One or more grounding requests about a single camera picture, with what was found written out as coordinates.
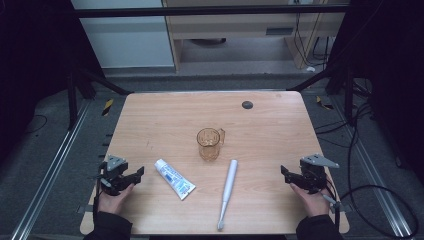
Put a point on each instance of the white cabinet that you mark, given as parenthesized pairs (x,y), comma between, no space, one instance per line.
(126,43)

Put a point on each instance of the dark round table grommet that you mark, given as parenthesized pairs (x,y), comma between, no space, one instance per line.
(247,105)

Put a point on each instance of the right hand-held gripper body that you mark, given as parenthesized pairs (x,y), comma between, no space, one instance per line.
(313,173)

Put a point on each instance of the black frame strut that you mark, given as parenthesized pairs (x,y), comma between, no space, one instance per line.
(100,80)
(320,78)

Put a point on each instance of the white toothpaste tube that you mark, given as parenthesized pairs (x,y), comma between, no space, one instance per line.
(174,179)

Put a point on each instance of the yellow black striped tape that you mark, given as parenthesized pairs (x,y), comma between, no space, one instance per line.
(107,107)
(323,103)

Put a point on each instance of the person's right hand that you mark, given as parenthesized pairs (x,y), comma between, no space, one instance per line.
(313,203)

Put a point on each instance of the small white floor object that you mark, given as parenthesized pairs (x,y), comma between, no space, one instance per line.
(310,69)

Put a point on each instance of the dark curtain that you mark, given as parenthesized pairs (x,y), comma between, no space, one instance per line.
(393,66)
(36,66)

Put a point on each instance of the grey tape piece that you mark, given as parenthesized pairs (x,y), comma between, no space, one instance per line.
(346,208)
(85,209)

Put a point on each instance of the aluminium floor rail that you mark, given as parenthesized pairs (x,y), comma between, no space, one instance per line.
(376,180)
(46,176)

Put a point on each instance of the white toothbrush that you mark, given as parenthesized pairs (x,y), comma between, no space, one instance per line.
(228,190)

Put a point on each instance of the person's left hand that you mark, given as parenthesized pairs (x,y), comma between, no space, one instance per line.
(115,201)

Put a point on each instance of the black horizontal frame bar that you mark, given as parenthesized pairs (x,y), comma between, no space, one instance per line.
(200,11)

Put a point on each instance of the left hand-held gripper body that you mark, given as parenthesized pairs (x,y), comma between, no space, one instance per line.
(115,175)

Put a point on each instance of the light wooden desk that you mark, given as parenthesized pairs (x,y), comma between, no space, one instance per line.
(233,26)

